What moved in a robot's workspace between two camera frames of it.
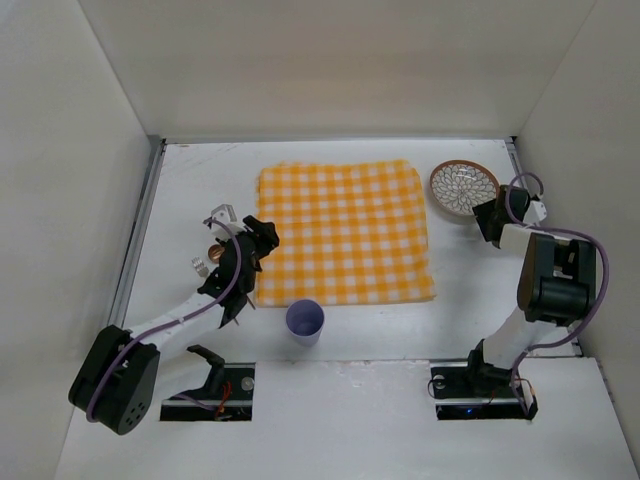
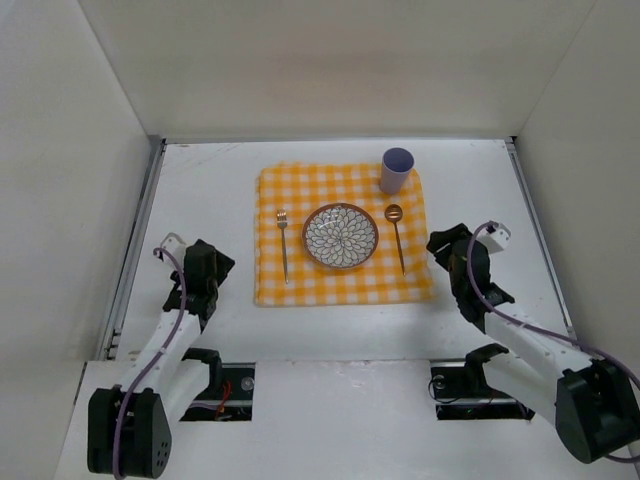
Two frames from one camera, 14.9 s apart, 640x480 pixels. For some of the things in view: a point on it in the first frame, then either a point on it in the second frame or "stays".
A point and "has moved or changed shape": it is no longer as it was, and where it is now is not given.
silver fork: (200, 267) has moved or changed shape
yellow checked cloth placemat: (350, 233) stays
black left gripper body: (258, 240) → (209, 257)
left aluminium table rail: (135, 232) stays
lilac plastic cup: (305, 319) → (396, 163)
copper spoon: (214, 252) has moved or changed shape
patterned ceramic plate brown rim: (459, 186) → (340, 235)
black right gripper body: (488, 220) → (451, 240)
